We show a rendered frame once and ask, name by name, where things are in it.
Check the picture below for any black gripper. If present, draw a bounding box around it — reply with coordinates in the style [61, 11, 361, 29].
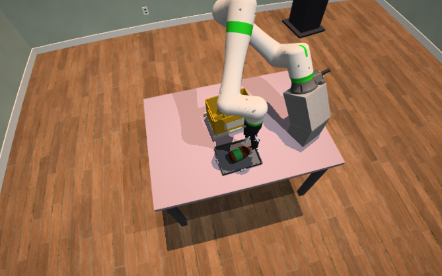
[243, 127, 260, 152]

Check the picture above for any yellow open crate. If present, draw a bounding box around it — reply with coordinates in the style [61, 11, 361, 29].
[205, 88, 249, 135]

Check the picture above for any brown bottle with green label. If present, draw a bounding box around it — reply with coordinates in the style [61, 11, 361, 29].
[228, 146, 250, 163]

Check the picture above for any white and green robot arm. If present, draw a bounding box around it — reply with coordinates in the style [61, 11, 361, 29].
[212, 0, 330, 132]

